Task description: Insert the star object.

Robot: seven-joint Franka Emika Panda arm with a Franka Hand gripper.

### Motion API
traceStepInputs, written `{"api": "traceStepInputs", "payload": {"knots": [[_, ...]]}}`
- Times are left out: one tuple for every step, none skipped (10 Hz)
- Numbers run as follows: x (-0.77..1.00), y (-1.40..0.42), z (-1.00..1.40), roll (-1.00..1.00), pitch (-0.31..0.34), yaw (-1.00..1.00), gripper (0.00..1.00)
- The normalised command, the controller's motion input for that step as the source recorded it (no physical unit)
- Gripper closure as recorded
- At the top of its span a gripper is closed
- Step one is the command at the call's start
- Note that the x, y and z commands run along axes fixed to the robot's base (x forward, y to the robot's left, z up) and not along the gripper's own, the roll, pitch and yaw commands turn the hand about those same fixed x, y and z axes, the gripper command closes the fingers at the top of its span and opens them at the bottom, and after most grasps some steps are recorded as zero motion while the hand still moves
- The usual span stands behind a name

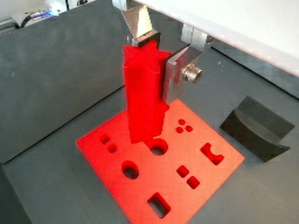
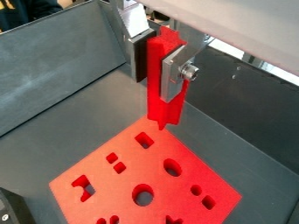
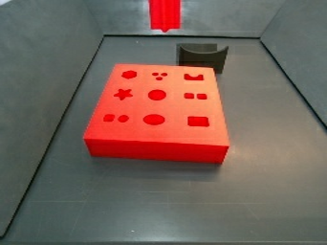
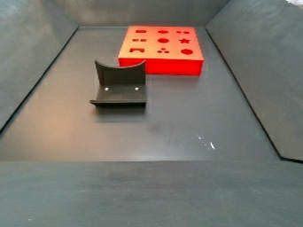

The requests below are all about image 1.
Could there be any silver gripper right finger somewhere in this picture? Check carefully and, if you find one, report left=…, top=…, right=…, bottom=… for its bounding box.
left=163, top=24, right=214, bottom=104

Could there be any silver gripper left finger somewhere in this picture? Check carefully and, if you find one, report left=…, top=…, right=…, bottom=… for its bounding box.
left=123, top=5, right=161, bottom=47

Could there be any red star prism peg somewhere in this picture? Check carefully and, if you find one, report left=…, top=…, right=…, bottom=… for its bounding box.
left=123, top=40, right=171, bottom=144

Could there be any black curved block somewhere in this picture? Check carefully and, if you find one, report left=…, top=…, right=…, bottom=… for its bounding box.
left=221, top=96, right=295, bottom=162

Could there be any red shape sorter board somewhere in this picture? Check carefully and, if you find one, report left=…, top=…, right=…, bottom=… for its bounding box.
left=78, top=100, right=245, bottom=224

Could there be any grey device with cable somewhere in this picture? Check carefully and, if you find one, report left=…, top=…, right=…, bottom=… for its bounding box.
left=0, top=0, right=68, bottom=33

